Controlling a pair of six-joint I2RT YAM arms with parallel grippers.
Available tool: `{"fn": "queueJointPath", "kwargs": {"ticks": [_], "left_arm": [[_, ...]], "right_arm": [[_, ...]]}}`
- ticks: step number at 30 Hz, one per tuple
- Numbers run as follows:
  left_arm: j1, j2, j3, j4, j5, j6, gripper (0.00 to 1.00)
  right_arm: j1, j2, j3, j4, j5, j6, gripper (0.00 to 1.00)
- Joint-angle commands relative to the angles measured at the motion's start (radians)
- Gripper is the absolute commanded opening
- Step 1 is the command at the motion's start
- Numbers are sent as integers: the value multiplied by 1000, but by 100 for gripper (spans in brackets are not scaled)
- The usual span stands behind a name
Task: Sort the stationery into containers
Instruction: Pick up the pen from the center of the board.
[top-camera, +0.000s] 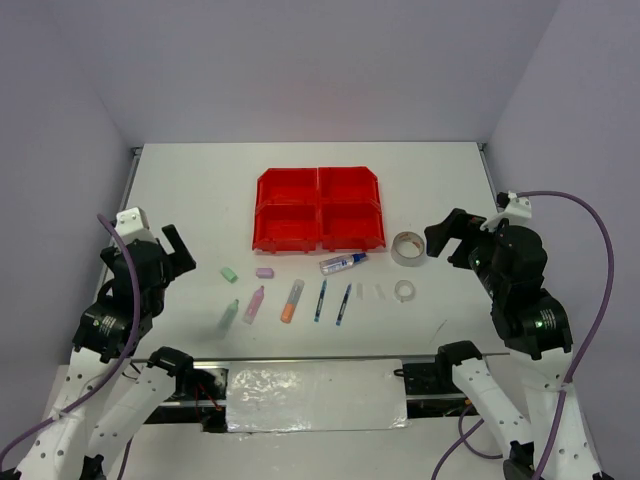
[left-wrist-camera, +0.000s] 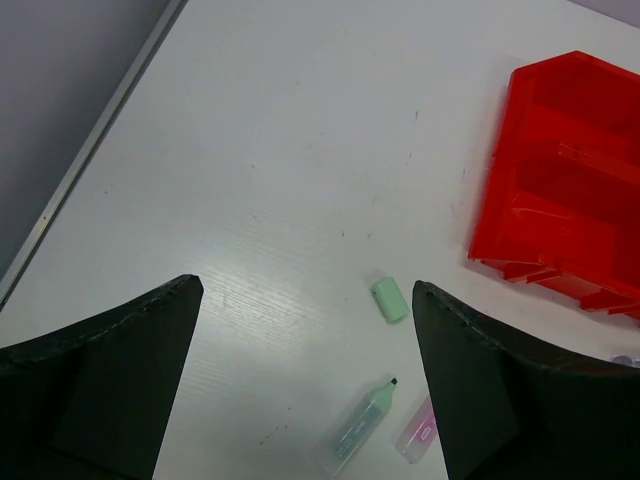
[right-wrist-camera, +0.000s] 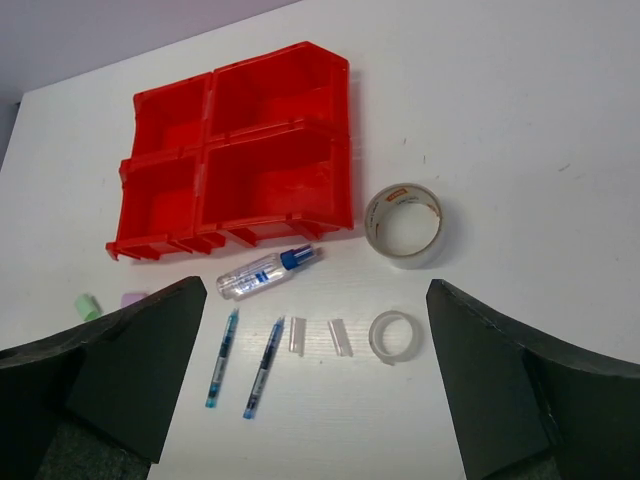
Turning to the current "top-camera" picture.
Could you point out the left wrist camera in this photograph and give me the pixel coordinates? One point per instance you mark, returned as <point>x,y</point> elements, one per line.
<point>132,224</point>

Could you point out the blue pen left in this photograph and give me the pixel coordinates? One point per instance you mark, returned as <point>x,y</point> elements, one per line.
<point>320,301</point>

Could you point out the black mounting rail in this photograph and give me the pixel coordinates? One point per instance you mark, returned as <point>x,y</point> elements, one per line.
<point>202,399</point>

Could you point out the large clear tape roll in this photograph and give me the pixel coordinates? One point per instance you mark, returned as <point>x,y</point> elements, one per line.
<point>408,249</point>

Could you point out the orange highlighter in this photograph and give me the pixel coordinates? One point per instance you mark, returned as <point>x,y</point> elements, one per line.
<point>292,301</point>

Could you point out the silver foil sheet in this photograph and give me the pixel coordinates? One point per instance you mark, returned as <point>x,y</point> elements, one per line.
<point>315,396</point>

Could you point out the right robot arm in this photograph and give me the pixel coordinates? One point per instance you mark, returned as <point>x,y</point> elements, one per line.
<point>548,440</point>

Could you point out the red four-compartment bin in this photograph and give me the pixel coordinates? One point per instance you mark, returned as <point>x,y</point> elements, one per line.
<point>334,208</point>

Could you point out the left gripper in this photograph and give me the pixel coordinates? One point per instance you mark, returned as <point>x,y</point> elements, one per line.
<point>181,261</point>

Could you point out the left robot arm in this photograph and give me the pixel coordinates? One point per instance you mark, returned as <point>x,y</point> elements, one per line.
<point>83,438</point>

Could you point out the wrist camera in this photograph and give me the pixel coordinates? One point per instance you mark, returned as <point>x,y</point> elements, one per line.
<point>513,209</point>
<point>132,224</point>

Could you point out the green highlighter body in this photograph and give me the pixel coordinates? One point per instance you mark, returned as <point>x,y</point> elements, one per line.
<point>228,316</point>

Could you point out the green highlighter cap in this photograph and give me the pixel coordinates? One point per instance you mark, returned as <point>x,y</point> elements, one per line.
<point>228,274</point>

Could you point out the purple highlighter cap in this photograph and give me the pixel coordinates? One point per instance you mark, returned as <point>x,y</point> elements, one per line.
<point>265,273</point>

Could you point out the blue pen right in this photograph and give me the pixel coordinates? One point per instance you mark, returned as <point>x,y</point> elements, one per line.
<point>343,305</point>

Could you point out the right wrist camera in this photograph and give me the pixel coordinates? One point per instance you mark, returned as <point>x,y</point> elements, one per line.
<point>513,209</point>

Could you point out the blue glue bottle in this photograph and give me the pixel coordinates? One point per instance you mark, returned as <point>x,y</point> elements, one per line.
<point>340,263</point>

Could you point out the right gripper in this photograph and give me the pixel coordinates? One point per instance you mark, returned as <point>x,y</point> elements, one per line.
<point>461,224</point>

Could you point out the small clear tape roll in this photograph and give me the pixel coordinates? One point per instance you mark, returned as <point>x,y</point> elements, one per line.
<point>404,291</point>

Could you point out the blue pen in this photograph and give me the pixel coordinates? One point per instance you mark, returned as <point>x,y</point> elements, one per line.
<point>343,305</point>
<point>320,301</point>

